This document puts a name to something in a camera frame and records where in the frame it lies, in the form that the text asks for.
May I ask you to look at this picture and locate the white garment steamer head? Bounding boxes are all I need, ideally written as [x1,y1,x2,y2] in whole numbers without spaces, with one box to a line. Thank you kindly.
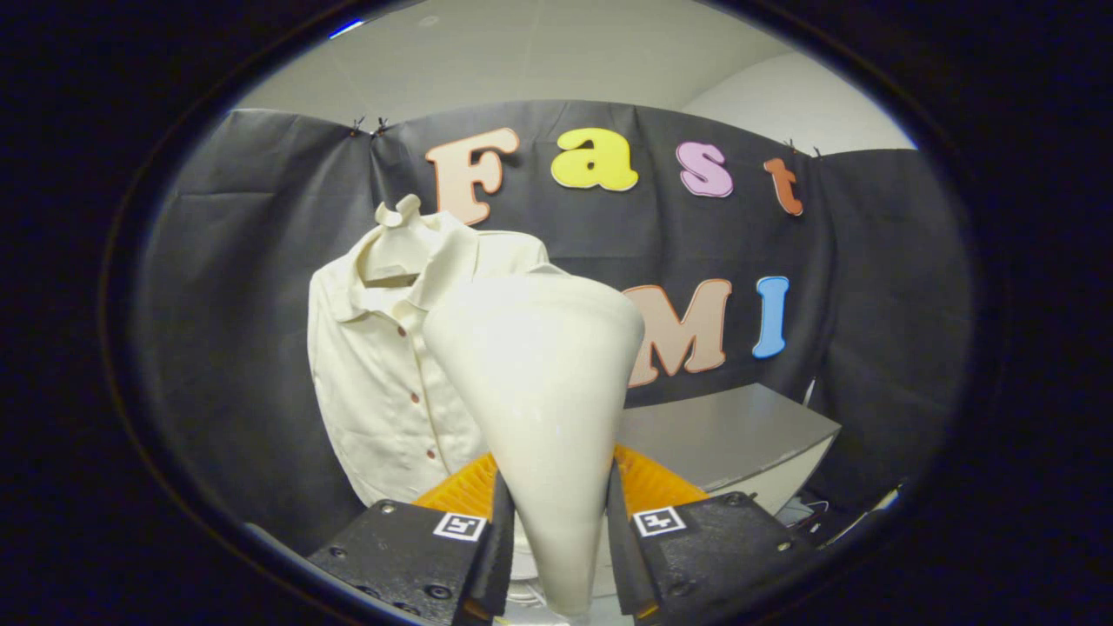
[422,265,646,620]

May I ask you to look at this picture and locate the cream button-up shirt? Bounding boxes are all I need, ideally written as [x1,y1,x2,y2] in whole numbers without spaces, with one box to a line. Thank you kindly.
[308,209,570,507]

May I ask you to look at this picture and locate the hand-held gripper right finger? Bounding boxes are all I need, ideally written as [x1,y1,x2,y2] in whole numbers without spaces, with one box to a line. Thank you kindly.
[606,445,818,623]

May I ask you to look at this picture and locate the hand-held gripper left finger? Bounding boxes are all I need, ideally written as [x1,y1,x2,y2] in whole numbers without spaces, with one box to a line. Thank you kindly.
[306,452,516,625]

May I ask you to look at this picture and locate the grey and white cabinet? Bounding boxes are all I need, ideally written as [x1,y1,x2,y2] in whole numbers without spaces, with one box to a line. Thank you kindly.
[591,383,843,601]

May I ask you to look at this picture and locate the white clothes hanger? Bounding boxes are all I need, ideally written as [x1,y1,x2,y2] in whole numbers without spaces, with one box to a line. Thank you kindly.
[361,194,424,288]

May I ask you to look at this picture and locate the dark floor cables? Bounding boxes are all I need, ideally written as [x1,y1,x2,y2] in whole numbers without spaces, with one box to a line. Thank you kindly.
[778,496,901,547]

